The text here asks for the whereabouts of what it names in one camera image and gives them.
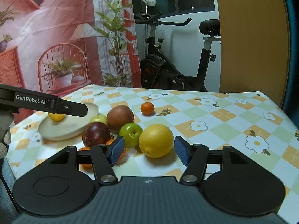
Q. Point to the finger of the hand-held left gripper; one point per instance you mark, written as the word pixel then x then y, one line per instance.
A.
pixel 72 108

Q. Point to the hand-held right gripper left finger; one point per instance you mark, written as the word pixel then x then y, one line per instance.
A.
pixel 116 150

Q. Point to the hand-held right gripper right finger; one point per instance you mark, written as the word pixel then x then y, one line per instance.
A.
pixel 183 151

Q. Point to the orange mandarin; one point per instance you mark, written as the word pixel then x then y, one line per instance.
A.
pixel 147 108
pixel 109 141
pixel 84 148

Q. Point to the yellow lemon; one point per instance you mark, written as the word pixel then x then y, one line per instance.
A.
pixel 156 141
pixel 56 118

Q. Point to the beige ceramic plate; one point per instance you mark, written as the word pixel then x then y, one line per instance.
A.
pixel 60 130

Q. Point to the dark red apple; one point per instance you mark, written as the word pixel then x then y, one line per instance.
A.
pixel 95 134

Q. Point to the pale green apple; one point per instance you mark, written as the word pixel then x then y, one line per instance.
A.
pixel 98 119

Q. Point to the person's left hand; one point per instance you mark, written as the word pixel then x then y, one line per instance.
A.
pixel 3 142

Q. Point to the checkered floral tablecloth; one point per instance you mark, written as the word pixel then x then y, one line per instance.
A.
pixel 222 126

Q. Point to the black exercise bike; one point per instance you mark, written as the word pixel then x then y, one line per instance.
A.
pixel 163 74

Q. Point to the wooden door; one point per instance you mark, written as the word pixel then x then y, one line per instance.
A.
pixel 252 39

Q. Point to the white cloth bag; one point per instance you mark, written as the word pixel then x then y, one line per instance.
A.
pixel 149 0

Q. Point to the printed wall cloth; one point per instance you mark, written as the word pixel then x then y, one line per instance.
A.
pixel 58 28

